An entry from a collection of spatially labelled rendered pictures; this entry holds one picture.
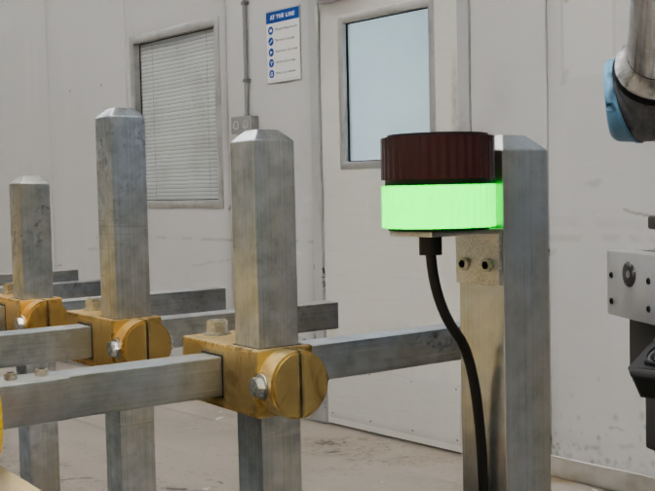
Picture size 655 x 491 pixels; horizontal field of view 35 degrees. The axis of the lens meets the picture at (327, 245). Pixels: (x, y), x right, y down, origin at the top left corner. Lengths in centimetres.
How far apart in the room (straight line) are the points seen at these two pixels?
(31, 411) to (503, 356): 33
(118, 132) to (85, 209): 573
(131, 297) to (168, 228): 490
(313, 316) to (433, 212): 64
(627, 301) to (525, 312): 88
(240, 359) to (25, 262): 49
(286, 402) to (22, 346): 33
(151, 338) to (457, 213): 50
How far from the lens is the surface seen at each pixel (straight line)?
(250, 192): 77
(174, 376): 79
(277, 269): 77
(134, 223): 99
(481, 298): 58
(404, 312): 448
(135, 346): 97
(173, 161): 589
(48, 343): 101
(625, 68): 145
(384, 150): 54
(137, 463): 102
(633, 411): 382
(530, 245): 58
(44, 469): 126
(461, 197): 53
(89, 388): 76
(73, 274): 182
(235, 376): 79
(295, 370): 75
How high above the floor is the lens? 109
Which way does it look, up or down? 3 degrees down
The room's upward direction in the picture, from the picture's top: 1 degrees counter-clockwise
